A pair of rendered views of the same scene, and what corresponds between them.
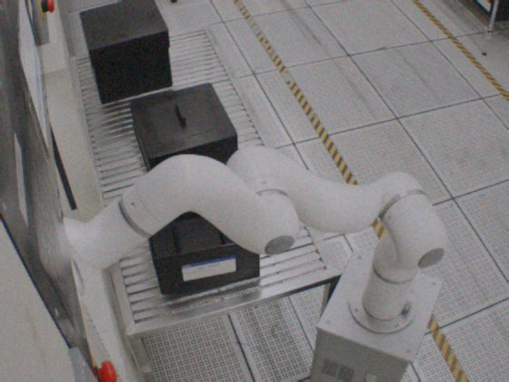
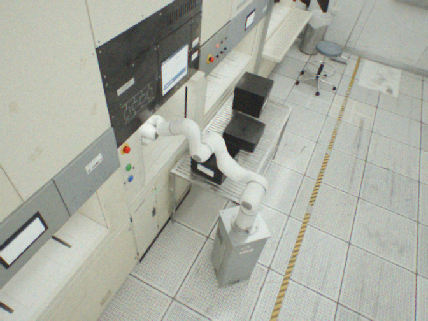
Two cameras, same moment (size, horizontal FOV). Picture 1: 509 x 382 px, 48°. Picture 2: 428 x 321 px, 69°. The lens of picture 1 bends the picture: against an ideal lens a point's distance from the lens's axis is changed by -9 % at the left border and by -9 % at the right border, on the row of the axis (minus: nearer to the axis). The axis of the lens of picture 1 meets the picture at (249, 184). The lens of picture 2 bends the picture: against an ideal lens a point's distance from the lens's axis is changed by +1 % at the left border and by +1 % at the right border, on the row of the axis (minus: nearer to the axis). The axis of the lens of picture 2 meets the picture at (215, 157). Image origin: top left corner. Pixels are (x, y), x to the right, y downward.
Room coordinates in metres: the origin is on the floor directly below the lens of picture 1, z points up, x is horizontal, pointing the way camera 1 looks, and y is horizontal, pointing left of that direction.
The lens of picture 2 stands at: (-0.21, -0.82, 2.59)
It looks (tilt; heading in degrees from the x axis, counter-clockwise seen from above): 48 degrees down; 38
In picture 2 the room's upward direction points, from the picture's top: 8 degrees clockwise
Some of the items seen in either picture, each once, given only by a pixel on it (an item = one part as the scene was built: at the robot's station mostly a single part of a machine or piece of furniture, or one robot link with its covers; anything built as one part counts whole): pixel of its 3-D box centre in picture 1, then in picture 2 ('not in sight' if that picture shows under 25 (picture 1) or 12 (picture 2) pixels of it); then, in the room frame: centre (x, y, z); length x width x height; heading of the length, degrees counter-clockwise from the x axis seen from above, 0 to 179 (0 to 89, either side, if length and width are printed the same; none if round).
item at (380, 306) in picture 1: (389, 284); (246, 215); (0.83, -0.35, 0.85); 0.19 x 0.19 x 0.18
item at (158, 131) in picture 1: (182, 125); (244, 130); (1.47, 0.21, 0.83); 0.29 x 0.29 x 0.13; 19
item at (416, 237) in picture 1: (410, 245); (250, 200); (0.80, -0.36, 1.07); 0.19 x 0.12 x 0.24; 15
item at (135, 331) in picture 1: (184, 216); (233, 163); (1.46, 0.24, 0.38); 1.30 x 0.60 x 0.76; 18
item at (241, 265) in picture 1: (198, 227); (215, 158); (1.04, 0.14, 0.85); 0.28 x 0.28 x 0.17; 12
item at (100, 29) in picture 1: (125, 47); (252, 95); (1.85, 0.44, 0.89); 0.29 x 0.29 x 0.25; 19
